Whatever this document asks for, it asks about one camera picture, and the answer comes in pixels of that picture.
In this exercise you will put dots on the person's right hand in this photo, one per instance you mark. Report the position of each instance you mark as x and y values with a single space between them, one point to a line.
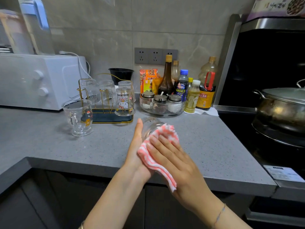
188 178

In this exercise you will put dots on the person's left hand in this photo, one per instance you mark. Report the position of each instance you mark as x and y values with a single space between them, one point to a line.
134 155

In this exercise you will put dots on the short textured glass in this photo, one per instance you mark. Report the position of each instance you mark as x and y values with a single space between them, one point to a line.
150 124

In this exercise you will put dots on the pink striped cloth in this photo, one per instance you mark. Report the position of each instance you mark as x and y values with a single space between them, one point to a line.
166 131

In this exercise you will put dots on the cartoon cat print glass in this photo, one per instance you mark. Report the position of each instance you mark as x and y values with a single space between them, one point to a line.
125 102

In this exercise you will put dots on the penguin print glass mug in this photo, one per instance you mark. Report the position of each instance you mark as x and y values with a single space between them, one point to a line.
78 119

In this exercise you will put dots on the embossed ribbed clear glass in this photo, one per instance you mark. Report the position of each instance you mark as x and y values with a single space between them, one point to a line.
107 90

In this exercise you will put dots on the person's left forearm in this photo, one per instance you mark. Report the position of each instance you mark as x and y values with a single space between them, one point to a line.
112 207

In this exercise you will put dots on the clear round condiment tray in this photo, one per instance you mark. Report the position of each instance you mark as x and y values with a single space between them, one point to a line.
163 112

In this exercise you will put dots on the glass spice jar steel lid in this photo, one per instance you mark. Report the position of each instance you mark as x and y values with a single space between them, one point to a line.
160 98
148 94
175 97

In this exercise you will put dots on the white paper towel sheet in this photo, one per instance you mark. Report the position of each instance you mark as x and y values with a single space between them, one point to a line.
209 112

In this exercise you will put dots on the yellow seasoning pouch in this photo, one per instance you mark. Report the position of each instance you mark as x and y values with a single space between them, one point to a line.
157 85

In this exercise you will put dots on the orange seasoning packet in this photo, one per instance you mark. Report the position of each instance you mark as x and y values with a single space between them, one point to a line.
148 81

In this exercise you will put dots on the dark brown glass bottle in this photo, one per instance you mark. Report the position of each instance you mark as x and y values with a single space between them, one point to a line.
166 84

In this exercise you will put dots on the yellow liquid bottle white cap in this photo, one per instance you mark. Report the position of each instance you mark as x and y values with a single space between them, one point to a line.
192 98

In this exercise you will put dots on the black plastic bowl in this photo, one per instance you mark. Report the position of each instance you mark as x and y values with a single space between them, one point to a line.
121 75

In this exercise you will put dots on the dark bottle blue cap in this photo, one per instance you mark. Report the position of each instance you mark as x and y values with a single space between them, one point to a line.
182 87

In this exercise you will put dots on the small bottle yellow cap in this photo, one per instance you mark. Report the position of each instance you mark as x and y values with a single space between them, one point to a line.
190 80

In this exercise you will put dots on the clear bottle brown cap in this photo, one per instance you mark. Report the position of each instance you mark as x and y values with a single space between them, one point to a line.
175 71

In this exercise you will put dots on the white label sticker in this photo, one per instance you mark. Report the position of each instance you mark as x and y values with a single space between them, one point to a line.
283 174

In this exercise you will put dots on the stainless steel pot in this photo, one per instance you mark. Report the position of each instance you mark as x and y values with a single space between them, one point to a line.
278 114

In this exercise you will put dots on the white microwave oven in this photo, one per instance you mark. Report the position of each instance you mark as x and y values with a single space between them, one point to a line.
40 81

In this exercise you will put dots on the steel pot lid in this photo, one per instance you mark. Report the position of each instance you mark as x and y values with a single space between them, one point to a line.
286 94

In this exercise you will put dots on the clear jug blue lid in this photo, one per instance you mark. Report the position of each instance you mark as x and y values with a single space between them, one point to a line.
37 38

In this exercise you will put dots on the stack of flat coasters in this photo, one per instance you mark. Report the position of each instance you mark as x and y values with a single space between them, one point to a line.
5 50

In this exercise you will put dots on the clear container pink lid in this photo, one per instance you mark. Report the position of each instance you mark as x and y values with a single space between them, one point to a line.
15 38

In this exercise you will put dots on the purple food packet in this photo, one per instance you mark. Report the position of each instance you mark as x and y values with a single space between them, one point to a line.
274 7

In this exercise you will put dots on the grey wall socket panel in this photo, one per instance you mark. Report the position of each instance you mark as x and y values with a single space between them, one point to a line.
156 56

